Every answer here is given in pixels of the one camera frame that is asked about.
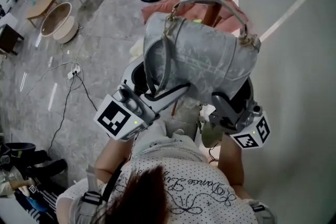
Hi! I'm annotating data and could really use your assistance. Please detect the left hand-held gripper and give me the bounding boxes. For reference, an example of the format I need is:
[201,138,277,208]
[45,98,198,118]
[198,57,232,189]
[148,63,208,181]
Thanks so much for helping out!
[93,59,192,142]

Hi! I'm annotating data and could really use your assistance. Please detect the round beige basket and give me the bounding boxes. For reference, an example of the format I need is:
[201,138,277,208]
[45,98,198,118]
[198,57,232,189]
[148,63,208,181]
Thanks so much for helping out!
[40,2,79,45]

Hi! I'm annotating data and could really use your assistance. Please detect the striped black white bag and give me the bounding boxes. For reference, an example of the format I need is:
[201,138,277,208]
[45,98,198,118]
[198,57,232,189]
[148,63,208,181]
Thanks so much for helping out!
[14,178,66,224]

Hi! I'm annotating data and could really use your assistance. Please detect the grey shoulder strap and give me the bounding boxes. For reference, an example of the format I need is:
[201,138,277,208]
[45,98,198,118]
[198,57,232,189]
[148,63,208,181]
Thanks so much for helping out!
[248,199,276,224]
[78,164,108,224]

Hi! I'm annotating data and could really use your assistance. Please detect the grey backpack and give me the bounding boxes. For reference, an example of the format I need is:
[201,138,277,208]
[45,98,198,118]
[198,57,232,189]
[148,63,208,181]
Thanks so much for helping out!
[143,0,262,103]

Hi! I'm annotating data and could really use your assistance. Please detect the white power strip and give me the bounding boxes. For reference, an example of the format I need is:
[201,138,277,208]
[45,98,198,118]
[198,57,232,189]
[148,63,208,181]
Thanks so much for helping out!
[67,65,82,80]

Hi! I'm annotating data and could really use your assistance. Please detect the dark brown side table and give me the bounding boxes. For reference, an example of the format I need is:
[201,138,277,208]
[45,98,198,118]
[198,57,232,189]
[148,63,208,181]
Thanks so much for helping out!
[0,24,25,57]

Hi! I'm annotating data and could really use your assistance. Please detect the small round wooden table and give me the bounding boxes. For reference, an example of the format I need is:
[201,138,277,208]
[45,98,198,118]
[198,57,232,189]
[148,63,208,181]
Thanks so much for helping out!
[25,0,58,29]

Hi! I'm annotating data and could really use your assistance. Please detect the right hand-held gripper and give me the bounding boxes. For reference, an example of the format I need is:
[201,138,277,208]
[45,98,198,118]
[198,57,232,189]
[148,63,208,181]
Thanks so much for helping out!
[208,78,272,151]

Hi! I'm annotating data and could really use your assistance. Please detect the person's right forearm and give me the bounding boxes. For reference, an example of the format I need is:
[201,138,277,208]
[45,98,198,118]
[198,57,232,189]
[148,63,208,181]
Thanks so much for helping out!
[216,133,247,188]

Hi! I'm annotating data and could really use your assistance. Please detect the person's left forearm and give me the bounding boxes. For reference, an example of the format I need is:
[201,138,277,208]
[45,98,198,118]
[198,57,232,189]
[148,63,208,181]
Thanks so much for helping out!
[93,135,136,190]

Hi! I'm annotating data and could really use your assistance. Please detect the person's light grey trousers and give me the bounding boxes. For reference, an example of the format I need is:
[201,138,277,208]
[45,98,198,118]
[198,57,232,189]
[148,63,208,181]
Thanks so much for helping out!
[131,118,208,162]

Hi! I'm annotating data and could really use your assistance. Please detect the pale green pouch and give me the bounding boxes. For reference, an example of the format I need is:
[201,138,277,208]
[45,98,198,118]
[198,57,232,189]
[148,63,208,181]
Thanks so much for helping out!
[200,120,224,150]

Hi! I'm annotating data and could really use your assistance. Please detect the white box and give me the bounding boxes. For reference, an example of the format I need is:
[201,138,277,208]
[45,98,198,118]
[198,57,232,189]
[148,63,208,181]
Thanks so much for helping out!
[0,12,19,30]

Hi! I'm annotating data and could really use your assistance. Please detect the black cable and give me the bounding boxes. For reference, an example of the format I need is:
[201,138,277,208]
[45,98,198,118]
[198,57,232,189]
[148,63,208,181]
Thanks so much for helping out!
[47,74,98,158]

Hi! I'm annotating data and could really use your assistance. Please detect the person's white dotted shirt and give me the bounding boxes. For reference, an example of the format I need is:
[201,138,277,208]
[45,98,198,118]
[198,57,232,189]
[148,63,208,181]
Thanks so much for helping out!
[56,138,277,224]

